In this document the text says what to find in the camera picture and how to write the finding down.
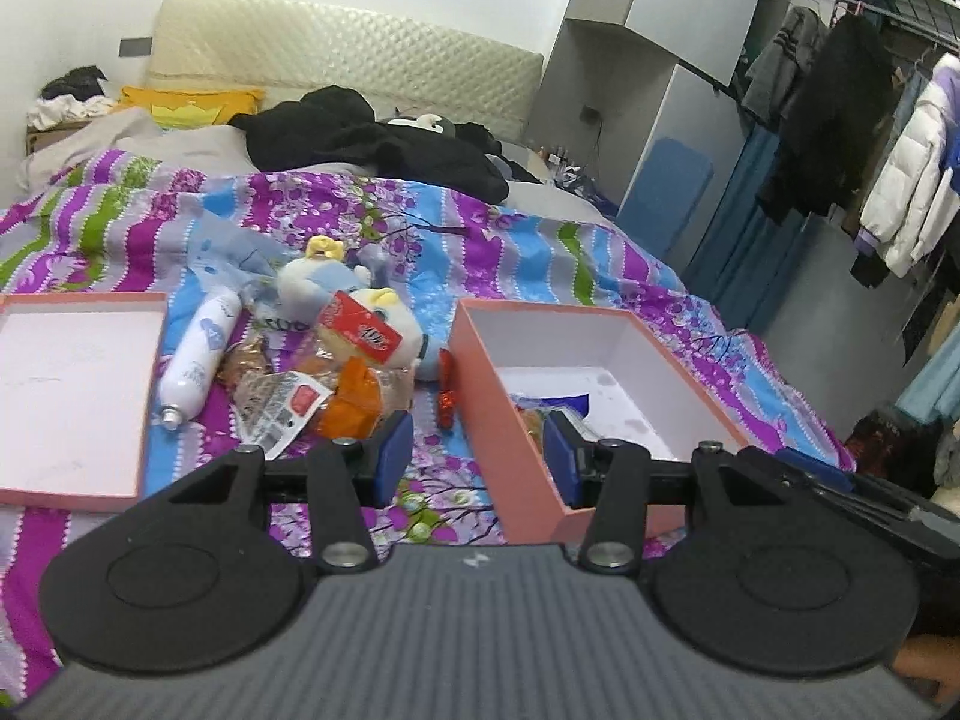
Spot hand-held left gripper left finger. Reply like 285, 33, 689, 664
146, 412, 415, 575

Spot pink cardboard box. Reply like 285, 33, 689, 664
448, 298, 751, 547

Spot clear packet red square label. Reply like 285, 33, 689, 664
232, 371, 335, 458

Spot red label snack packet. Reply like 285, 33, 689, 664
315, 291, 413, 440

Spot black clothes pile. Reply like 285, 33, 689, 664
229, 86, 511, 203

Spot black hanging coat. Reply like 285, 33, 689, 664
757, 15, 901, 222

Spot grey striped hanging jacket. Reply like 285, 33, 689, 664
742, 6, 826, 121

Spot black garment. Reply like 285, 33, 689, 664
454, 122, 541, 185

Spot dark red bag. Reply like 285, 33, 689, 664
847, 412, 938, 473

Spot small blue plush doll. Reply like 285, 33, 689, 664
277, 235, 376, 323

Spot black and white clothes heap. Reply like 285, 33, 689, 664
26, 66, 121, 128

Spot grey bed sheet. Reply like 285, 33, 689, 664
19, 106, 616, 207

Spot red foil snack packet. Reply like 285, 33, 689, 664
437, 351, 460, 432

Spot blue snack packet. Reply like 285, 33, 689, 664
514, 390, 593, 421

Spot person's right hand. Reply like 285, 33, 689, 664
892, 634, 960, 702

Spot white spray bottle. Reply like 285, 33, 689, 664
156, 292, 242, 428

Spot cluster of small bottles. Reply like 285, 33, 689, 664
540, 150, 601, 188

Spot blue padded board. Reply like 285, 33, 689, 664
615, 136, 713, 260

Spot yellow pillow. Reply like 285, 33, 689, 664
120, 85, 265, 128

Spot grey blue plastic bag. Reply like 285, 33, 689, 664
180, 214, 282, 297

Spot blue curtain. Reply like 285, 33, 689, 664
686, 124, 818, 331

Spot clear brown snack packet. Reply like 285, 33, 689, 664
217, 337, 275, 391

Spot pink box lid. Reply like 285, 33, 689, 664
0, 291, 170, 505

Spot white puffer jacket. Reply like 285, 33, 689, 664
851, 52, 960, 286

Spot metal clothes rack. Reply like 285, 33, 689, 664
780, 0, 960, 53

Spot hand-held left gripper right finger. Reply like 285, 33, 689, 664
544, 412, 807, 575

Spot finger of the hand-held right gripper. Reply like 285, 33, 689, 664
739, 448, 923, 522

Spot purple floral blanket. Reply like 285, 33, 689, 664
0, 148, 860, 691

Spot white face plush doll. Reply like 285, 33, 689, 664
352, 286, 451, 383

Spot cream quilted headboard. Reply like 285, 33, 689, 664
142, 0, 546, 143

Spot light blue garment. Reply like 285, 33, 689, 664
892, 345, 960, 421

